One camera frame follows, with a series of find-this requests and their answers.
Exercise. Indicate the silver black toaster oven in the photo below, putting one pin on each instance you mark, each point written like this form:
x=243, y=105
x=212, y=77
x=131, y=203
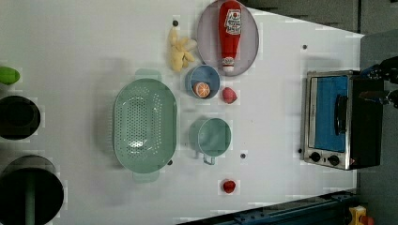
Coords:
x=342, y=130

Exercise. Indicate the black round base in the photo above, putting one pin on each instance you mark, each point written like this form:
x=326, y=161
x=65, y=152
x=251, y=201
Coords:
x=31, y=193
x=19, y=117

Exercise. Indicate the green perforated colander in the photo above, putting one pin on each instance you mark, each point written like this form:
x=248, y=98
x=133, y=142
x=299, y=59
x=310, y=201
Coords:
x=144, y=126

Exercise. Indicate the green round object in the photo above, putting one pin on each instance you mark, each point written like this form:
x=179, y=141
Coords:
x=9, y=75

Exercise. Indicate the grey round plate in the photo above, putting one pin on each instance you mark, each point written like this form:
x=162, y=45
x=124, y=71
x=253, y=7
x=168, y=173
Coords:
x=208, y=41

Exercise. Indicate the black round base lower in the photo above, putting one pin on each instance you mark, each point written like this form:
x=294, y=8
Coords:
x=31, y=193

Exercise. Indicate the black round base upper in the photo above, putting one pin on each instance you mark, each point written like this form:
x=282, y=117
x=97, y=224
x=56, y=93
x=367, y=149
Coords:
x=19, y=117

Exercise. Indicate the orange slice toy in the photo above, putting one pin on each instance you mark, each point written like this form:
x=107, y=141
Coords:
x=201, y=89

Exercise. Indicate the red plush ketchup bottle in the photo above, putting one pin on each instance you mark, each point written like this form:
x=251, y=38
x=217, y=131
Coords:
x=229, y=27

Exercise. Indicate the green cup with handle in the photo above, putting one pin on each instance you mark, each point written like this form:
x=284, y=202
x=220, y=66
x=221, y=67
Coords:
x=211, y=137

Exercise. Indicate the yellow plush peeled banana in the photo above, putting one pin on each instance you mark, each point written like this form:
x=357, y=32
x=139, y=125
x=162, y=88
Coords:
x=180, y=50

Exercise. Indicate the blue bowl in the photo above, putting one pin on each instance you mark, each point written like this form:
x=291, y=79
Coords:
x=203, y=74

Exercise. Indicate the blue metal frame rail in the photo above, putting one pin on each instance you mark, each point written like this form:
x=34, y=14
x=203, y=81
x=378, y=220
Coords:
x=328, y=209

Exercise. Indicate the red strawberry toy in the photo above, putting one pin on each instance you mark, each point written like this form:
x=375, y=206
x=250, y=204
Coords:
x=229, y=95

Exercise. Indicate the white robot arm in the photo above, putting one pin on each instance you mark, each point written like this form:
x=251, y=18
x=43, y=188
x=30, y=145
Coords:
x=386, y=71

